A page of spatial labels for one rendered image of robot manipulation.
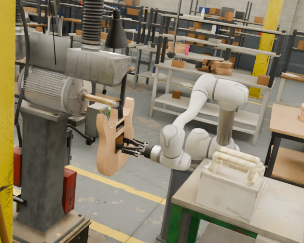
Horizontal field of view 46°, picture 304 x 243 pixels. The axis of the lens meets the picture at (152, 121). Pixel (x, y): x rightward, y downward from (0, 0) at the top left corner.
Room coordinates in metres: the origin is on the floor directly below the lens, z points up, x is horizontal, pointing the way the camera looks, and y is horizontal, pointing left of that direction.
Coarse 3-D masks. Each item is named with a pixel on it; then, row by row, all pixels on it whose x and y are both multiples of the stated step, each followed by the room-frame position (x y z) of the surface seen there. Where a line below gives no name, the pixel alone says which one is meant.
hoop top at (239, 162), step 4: (216, 152) 1.51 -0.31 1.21; (220, 152) 1.51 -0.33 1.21; (216, 156) 1.50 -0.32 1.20; (220, 156) 1.49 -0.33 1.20; (224, 156) 1.49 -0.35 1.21; (228, 156) 1.49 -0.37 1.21; (232, 156) 1.49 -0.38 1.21; (224, 160) 1.49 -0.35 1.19; (228, 160) 1.48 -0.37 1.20; (232, 160) 1.47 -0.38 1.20; (236, 160) 1.47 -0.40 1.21; (240, 160) 1.46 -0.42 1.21; (244, 160) 1.46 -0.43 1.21; (236, 164) 1.46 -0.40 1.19; (240, 164) 1.45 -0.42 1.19; (244, 164) 1.45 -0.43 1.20; (248, 164) 1.44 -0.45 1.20; (252, 164) 1.44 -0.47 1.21; (248, 168) 1.44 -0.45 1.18
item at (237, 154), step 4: (220, 148) 1.58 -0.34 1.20; (224, 148) 1.58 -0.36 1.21; (228, 148) 1.58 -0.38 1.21; (224, 152) 1.57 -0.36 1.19; (228, 152) 1.56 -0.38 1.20; (232, 152) 1.56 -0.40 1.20; (236, 152) 1.55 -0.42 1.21; (240, 152) 1.55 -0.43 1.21; (236, 156) 1.54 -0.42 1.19; (240, 156) 1.54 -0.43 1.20; (244, 156) 1.53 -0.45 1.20; (248, 156) 1.53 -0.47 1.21; (252, 156) 1.53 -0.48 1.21; (248, 160) 1.52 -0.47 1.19; (252, 160) 1.51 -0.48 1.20; (256, 160) 1.51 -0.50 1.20
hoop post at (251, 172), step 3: (252, 168) 1.43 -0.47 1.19; (255, 168) 1.43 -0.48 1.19; (249, 171) 1.43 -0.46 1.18; (252, 171) 1.43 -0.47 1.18; (249, 174) 1.43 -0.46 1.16; (252, 174) 1.43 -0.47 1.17; (246, 177) 1.45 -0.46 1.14; (249, 177) 1.43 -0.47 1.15; (252, 177) 1.43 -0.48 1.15; (246, 180) 1.44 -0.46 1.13; (249, 180) 1.43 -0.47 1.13; (246, 183) 1.44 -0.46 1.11; (249, 186) 1.43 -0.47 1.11
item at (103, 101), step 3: (87, 96) 1.96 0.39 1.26; (90, 96) 1.96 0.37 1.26; (93, 96) 1.95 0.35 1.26; (96, 96) 1.95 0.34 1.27; (90, 99) 1.95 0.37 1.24; (93, 99) 1.95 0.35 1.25; (96, 99) 1.94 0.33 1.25; (99, 99) 1.93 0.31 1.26; (102, 99) 1.93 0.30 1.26; (105, 99) 1.93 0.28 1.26; (108, 99) 1.93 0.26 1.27; (99, 102) 1.93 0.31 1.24; (102, 102) 1.92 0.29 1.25; (105, 102) 1.92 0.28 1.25; (108, 102) 1.91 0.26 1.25; (111, 102) 1.90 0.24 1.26; (111, 105) 1.90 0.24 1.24
